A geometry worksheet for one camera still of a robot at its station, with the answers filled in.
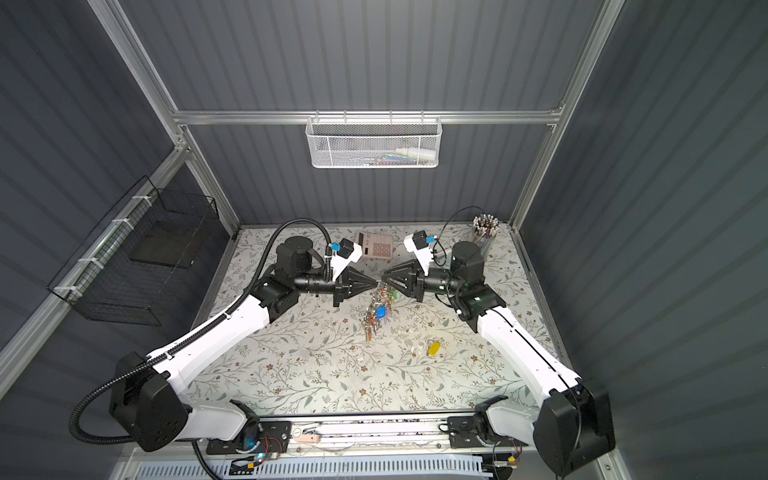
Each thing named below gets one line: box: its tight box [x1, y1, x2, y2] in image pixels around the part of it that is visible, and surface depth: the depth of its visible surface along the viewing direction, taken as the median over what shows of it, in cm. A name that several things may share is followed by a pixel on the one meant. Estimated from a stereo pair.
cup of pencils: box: [472, 213, 501, 253], surface depth 99 cm
